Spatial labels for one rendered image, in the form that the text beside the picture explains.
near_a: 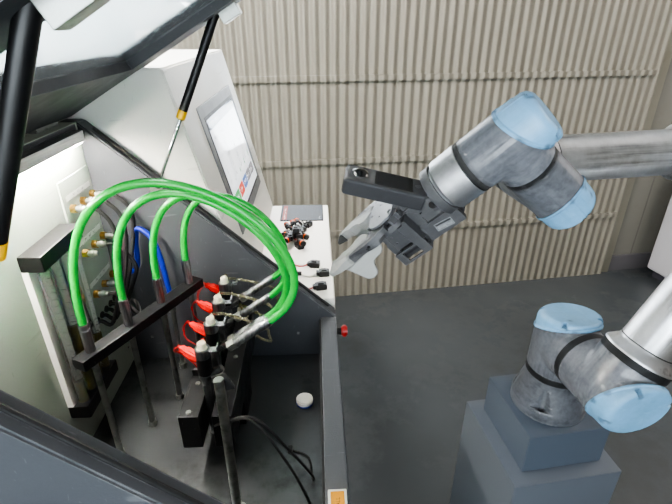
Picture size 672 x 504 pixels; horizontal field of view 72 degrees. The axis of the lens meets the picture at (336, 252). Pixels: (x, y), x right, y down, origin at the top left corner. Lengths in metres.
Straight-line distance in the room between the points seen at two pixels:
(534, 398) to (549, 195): 0.54
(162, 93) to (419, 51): 1.85
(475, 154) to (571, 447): 0.72
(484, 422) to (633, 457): 1.33
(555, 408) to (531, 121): 0.65
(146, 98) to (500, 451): 1.08
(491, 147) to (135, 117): 0.78
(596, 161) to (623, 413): 0.41
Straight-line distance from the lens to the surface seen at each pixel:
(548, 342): 1.00
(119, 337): 0.99
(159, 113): 1.11
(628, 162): 0.87
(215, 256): 1.15
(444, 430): 2.27
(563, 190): 0.65
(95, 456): 0.60
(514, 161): 0.60
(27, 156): 0.91
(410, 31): 2.71
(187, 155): 1.11
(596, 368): 0.92
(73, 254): 0.86
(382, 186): 0.63
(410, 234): 0.66
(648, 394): 0.91
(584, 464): 1.20
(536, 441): 1.07
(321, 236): 1.58
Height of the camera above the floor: 1.64
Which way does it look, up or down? 27 degrees down
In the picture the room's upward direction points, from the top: straight up
